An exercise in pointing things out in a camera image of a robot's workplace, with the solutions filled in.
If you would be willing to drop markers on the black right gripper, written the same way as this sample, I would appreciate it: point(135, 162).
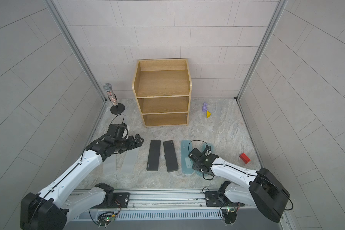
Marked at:
point(194, 166)

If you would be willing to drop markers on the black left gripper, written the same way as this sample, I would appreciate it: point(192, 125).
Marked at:
point(133, 144)

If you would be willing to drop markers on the teal pencil case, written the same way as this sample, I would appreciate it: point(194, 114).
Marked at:
point(186, 163)
point(202, 148)

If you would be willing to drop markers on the black pencil case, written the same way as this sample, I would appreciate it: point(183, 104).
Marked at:
point(154, 156)
point(170, 156)

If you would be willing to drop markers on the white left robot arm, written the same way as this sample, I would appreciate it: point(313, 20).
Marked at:
point(51, 208)

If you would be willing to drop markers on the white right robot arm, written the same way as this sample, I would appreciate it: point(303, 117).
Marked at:
point(260, 189)

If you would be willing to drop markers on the wooden three-tier shelf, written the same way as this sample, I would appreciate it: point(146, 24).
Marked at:
point(162, 88)

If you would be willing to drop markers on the toy microphone on stand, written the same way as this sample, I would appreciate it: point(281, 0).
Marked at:
point(116, 108)

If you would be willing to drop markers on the red block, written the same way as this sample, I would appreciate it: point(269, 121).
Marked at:
point(245, 158)

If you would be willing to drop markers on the purple bunny figurine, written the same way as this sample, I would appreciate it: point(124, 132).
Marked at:
point(205, 107)

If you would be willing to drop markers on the right circuit board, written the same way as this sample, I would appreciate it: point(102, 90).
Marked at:
point(229, 216)

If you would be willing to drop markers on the circuit board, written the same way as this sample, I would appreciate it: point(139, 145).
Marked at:
point(229, 216)
point(104, 219)

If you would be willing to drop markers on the left circuit board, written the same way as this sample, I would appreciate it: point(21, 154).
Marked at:
point(104, 219)

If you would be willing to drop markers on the metal corner profile left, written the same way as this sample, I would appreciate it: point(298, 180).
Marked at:
point(71, 42)

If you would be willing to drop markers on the metal corner profile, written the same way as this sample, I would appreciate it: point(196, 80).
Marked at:
point(71, 42)
point(269, 31)

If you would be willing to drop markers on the metal corner profile right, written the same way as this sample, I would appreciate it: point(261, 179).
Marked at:
point(269, 31)

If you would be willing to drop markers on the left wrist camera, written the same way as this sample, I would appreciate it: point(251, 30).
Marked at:
point(117, 131)

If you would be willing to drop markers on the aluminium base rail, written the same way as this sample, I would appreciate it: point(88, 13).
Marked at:
point(163, 204)

